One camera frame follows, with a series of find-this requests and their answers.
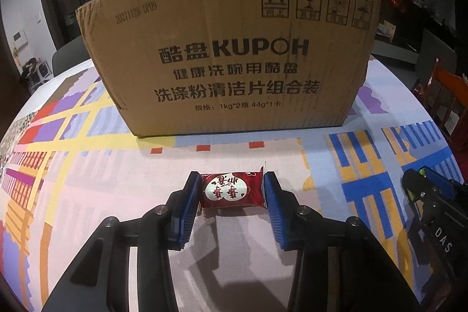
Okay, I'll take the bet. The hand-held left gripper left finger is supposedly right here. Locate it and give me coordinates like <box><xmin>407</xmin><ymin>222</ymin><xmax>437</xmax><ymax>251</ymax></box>
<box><xmin>44</xmin><ymin>171</ymin><xmax>202</xmax><ymax>312</ymax></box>

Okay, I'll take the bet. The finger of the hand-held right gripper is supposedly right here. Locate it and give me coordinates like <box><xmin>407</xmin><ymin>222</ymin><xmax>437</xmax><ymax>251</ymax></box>
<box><xmin>401</xmin><ymin>169</ymin><xmax>434</xmax><ymax>206</ymax></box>
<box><xmin>424</xmin><ymin>169</ymin><xmax>462</xmax><ymax>203</ymax></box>

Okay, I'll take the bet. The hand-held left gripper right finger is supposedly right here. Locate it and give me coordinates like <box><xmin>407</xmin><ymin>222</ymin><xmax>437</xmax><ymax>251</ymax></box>
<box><xmin>263</xmin><ymin>171</ymin><xmax>423</xmax><ymax>312</ymax></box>

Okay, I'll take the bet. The red and white snack packet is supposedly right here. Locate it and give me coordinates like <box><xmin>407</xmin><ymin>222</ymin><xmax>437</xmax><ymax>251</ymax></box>
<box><xmin>199</xmin><ymin>162</ymin><xmax>269</xmax><ymax>211</ymax></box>

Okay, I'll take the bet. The brown cardboard box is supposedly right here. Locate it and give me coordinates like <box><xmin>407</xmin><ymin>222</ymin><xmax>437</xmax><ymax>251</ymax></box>
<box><xmin>75</xmin><ymin>0</ymin><xmax>384</xmax><ymax>139</ymax></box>

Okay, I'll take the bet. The colourful patterned tablecloth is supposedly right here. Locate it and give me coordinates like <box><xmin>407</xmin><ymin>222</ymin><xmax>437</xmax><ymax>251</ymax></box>
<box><xmin>0</xmin><ymin>56</ymin><xmax>465</xmax><ymax>312</ymax></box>

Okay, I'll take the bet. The red wooden chair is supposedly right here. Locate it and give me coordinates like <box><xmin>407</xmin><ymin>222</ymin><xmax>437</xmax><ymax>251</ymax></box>
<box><xmin>411</xmin><ymin>58</ymin><xmax>468</xmax><ymax>152</ymax></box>

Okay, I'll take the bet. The white low cabinet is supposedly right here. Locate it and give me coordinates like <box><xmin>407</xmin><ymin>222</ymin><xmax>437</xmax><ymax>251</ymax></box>
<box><xmin>371</xmin><ymin>23</ymin><xmax>419</xmax><ymax>66</ymax></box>

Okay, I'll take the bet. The grey dining chair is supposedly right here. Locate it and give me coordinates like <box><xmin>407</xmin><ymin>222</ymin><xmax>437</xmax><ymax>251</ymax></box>
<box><xmin>52</xmin><ymin>38</ymin><xmax>92</xmax><ymax>77</ymax></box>

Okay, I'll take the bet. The white shoe rack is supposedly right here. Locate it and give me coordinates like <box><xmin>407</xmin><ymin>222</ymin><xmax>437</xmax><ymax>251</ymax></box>
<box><xmin>20</xmin><ymin>58</ymin><xmax>52</xmax><ymax>95</ymax></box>

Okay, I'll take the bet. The white intercom panel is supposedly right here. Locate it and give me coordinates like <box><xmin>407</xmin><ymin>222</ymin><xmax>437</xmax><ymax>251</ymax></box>
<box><xmin>11</xmin><ymin>31</ymin><xmax>28</xmax><ymax>50</ymax></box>

